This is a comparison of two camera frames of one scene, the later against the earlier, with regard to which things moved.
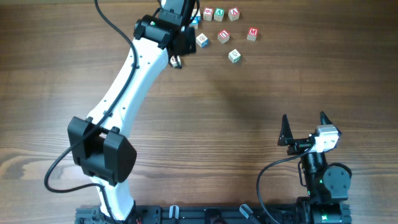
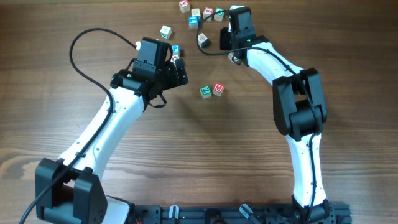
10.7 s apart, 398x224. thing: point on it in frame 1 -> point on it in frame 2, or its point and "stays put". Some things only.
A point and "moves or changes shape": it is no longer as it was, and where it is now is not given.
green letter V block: x=219 y=14 stays put
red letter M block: x=252 y=34 moves or changes shape
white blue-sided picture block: x=202 y=40 stays put
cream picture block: x=194 y=12 stays put
